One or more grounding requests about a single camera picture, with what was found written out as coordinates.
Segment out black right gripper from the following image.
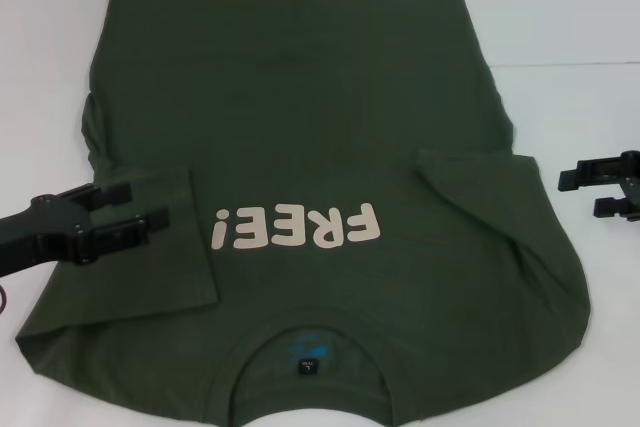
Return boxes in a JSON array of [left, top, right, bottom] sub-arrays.
[[558, 148, 640, 224]]

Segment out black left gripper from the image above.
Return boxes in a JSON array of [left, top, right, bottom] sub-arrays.
[[0, 181, 173, 279]]

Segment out dark green FREE! t-shirt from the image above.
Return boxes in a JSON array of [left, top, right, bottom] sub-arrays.
[[14, 0, 594, 427]]

